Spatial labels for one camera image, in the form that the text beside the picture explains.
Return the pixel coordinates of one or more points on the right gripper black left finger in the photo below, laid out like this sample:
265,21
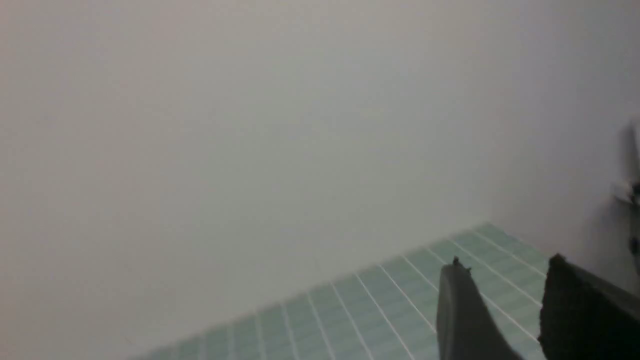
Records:
465,328

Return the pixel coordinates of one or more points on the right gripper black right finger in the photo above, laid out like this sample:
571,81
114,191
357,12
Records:
584,317

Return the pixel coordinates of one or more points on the green checkered tablecloth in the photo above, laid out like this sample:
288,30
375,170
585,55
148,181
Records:
387,311

